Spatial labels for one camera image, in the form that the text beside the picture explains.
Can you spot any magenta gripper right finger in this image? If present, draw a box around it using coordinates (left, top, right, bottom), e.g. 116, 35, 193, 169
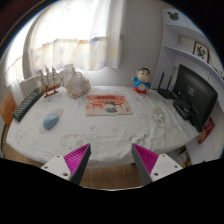
132, 144, 182, 185

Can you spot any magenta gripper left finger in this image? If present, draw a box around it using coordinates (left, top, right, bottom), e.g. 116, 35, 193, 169
42, 144, 91, 185

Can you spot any pink illustrated mouse pad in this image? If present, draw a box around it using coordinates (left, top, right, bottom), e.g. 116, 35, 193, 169
86, 94, 133, 116

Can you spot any black computer keyboard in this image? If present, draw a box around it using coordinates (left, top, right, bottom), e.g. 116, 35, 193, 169
12, 88, 42, 122

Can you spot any black computer monitor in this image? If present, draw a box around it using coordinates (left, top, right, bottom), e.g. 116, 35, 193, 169
173, 64, 218, 132

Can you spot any white printed tablecloth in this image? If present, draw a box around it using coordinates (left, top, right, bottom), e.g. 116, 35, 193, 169
6, 86, 198, 168

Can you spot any black set-top box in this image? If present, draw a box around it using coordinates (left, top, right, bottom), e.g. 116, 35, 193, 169
173, 99, 192, 120

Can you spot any red paper decoration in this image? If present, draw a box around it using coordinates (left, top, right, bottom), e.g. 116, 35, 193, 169
197, 118, 215, 144

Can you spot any black wifi router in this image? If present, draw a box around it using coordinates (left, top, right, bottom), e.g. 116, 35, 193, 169
157, 72, 175, 100

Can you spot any wooden model sailing ship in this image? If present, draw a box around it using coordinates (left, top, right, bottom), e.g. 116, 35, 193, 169
39, 67, 61, 98

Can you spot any cartoon boy figurine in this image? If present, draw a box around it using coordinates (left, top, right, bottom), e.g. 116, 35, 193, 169
132, 67, 151, 94

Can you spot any wooden chair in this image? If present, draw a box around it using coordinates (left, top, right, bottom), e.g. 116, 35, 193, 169
0, 91, 17, 152

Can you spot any framed calligraphy picture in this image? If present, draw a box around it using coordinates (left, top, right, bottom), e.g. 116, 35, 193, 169
193, 42, 209, 63

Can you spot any white sheer curtain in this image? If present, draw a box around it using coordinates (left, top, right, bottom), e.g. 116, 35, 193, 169
3, 0, 127, 85

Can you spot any white wall shelf unit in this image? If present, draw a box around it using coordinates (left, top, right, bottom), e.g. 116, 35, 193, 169
152, 8, 224, 164

